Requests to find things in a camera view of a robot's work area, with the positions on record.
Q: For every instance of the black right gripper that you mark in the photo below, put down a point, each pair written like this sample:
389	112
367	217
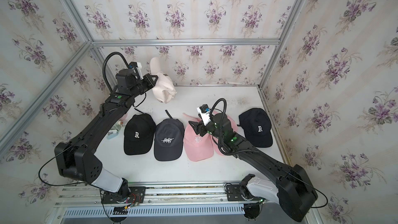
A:
198	127

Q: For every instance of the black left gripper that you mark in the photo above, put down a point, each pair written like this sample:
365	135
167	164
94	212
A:
149	84

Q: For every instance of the beige cap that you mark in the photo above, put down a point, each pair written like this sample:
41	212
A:
164	90

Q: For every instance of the pink cap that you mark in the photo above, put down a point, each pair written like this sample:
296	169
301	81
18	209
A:
215	145
197	147

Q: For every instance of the dark grey baseball cap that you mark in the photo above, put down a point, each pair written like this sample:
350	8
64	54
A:
168	139

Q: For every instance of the black cap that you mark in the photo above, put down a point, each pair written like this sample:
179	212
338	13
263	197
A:
139	134
257	126

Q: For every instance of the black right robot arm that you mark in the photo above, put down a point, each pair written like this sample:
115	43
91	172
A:
288	186

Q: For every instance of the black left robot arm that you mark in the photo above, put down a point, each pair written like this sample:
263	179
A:
76	159

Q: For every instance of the pink pen cup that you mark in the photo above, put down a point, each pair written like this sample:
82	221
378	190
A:
124	117

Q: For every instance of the green tape dispenser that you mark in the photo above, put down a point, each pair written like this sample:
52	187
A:
118	125

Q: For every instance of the small blue white object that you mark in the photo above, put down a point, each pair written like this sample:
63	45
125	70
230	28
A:
112	134

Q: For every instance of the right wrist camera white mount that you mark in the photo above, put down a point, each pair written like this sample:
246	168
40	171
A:
204	113

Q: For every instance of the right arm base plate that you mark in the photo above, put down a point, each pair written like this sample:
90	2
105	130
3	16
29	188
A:
235	193

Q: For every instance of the aluminium rail frame front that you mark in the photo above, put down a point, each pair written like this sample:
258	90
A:
161	200

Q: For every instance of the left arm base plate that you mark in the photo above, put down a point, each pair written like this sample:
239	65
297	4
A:
134	195

